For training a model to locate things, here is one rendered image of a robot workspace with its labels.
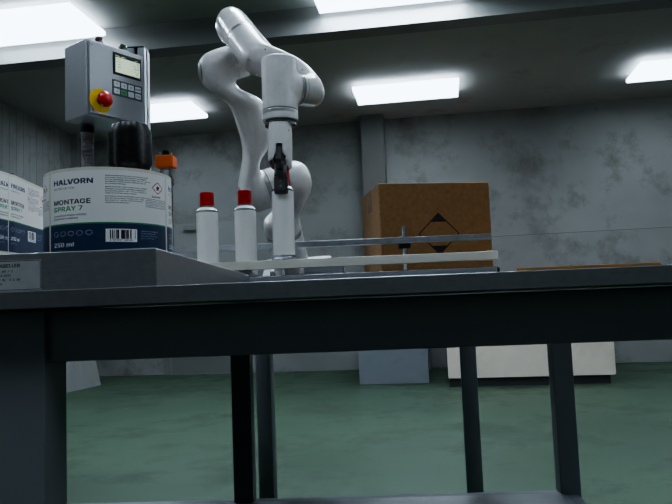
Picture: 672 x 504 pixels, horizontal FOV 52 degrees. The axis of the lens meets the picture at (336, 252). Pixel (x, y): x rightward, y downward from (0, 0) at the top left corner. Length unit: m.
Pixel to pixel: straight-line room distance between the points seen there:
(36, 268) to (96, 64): 0.99
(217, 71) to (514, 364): 5.49
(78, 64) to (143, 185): 0.78
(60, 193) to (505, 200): 8.59
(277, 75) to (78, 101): 0.49
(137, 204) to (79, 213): 0.08
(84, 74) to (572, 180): 8.30
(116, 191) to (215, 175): 8.95
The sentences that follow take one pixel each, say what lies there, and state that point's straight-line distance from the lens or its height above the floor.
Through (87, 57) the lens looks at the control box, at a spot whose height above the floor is 1.43.
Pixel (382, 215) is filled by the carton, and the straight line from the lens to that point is 1.80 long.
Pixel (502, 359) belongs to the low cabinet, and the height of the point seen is 0.26.
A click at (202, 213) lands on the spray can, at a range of 1.65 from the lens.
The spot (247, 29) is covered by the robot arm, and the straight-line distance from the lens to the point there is 1.88.
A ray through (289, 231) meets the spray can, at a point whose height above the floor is 0.98.
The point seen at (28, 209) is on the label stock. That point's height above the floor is 1.01.
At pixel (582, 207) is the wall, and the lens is 9.61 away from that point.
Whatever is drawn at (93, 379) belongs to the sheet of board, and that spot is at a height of 0.08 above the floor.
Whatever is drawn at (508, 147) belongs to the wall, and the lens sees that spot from 9.63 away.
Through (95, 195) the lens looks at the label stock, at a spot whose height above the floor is 0.98.
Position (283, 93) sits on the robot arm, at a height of 1.30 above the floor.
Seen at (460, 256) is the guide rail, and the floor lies 0.91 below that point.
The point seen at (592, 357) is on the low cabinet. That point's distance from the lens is 7.21.
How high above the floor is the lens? 0.79
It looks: 5 degrees up
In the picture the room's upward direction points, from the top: 2 degrees counter-clockwise
